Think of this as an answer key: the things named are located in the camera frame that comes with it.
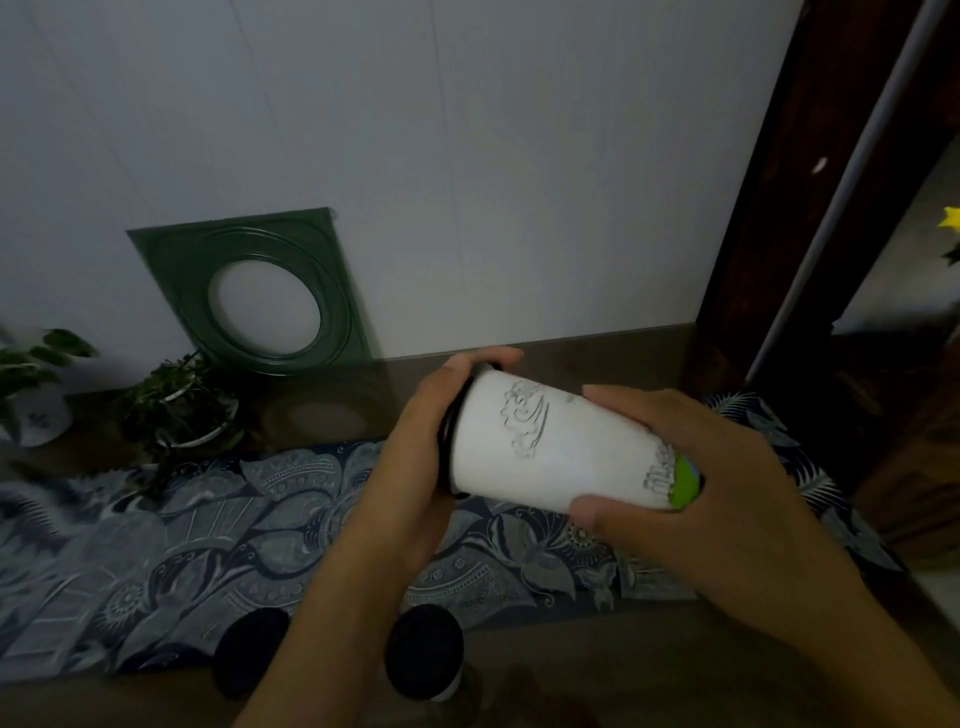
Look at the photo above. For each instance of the person's left hand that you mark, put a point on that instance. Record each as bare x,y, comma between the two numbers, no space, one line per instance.
397,480

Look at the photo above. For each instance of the person's right hand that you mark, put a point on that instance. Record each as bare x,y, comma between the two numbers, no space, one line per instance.
742,525

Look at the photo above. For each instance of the person's left fingers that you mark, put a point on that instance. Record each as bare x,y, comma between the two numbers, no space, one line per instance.
484,358

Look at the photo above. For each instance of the person's right thumb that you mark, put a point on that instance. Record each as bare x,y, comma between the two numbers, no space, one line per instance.
611,517

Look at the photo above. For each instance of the white paper cup black lid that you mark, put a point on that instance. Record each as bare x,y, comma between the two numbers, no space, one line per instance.
555,450

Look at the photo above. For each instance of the person's left forearm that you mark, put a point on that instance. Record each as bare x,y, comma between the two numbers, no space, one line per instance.
330,637

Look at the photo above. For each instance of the person's right forearm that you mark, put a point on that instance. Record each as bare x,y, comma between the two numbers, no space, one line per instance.
862,660

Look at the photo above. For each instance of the black lidded cup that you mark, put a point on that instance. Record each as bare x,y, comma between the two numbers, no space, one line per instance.
424,652
251,652

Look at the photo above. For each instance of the small bushy plant white pot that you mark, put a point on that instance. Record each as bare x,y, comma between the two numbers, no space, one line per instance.
180,409

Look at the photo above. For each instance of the blue patterned cloth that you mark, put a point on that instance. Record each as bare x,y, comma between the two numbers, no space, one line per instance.
187,540

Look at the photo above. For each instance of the white pipe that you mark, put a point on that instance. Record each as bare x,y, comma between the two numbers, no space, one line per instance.
847,187

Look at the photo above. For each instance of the yellow flower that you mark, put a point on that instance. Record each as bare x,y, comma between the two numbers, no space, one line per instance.
951,218

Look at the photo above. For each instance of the leafy plant in white pot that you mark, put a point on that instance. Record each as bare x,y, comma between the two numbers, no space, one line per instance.
34,409

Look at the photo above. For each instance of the green square frame round hole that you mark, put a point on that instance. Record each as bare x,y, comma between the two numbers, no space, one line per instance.
187,262

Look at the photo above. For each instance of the dark wooden door frame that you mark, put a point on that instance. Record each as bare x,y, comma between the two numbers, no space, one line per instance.
780,187

